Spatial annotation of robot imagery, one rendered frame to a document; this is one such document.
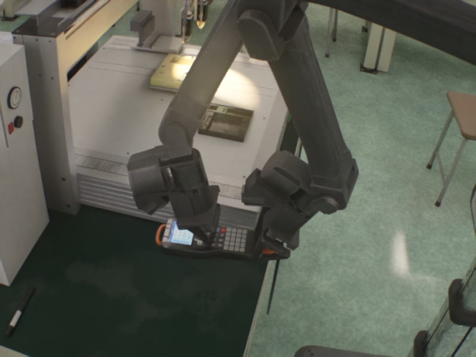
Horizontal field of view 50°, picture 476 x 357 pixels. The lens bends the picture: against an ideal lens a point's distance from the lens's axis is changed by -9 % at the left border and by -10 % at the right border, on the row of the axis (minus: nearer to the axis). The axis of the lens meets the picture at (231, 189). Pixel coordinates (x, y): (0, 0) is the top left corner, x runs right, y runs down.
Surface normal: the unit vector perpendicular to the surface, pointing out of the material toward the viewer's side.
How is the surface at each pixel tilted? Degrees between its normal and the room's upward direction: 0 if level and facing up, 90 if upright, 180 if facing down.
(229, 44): 72
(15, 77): 90
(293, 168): 35
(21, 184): 90
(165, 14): 90
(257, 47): 112
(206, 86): 65
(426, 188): 0
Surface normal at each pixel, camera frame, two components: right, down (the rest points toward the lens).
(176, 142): 0.02, 0.37
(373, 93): 0.07, -0.75
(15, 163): 0.97, 0.20
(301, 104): -0.37, 0.82
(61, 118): -0.22, 0.62
